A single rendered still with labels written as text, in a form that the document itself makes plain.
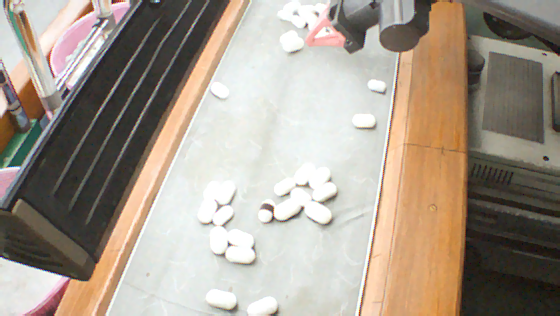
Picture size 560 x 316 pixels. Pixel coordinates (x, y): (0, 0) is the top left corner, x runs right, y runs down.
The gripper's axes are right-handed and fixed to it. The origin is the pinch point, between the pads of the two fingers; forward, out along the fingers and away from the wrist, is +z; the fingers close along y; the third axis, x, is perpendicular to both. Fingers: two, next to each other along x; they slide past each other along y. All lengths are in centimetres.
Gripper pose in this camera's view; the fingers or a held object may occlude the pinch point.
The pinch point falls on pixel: (310, 41)
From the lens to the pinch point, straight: 94.0
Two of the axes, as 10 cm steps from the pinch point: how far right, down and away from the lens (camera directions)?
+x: 6.7, 5.9, 4.6
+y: -2.2, 7.4, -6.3
